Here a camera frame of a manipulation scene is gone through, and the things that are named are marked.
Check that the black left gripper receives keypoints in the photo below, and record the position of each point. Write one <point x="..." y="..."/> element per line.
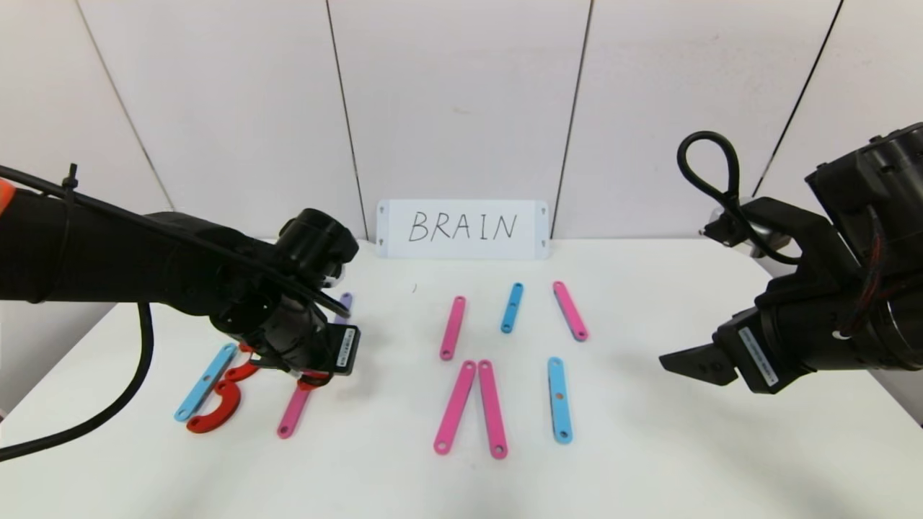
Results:
<point x="345" y="349"/>

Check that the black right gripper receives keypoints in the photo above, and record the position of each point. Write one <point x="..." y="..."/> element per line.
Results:
<point x="754" y="357"/>

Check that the small red arc piece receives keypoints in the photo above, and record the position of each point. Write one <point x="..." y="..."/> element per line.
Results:
<point x="314" y="382"/>

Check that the short purple bar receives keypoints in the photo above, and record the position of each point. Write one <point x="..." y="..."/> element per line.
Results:
<point x="346" y="298"/>

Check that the pink bar with holes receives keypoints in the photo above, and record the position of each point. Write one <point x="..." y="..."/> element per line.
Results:
<point x="453" y="328"/>
<point x="292" y="414"/>
<point x="492" y="409"/>
<point x="570" y="311"/>
<point x="455" y="407"/>

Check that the short blue bar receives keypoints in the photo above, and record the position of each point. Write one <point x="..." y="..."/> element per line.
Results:
<point x="512" y="308"/>

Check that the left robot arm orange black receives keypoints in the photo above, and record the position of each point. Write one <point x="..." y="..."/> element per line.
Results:
<point x="108" y="252"/>

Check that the white sign reading BRAIN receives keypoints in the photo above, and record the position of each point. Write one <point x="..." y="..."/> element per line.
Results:
<point x="433" y="249"/>

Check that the large red arc piece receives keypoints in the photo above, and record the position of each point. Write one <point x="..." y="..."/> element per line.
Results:
<point x="220" y="416"/>
<point x="241" y="371"/>

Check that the long light blue flat bar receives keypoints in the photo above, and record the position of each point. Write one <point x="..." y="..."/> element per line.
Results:
<point x="202" y="388"/>

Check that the blue bar with orange hole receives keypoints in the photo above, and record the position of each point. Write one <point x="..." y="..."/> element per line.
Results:
<point x="559" y="414"/>

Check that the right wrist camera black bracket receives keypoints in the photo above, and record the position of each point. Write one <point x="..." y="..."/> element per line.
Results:
<point x="800" y="223"/>

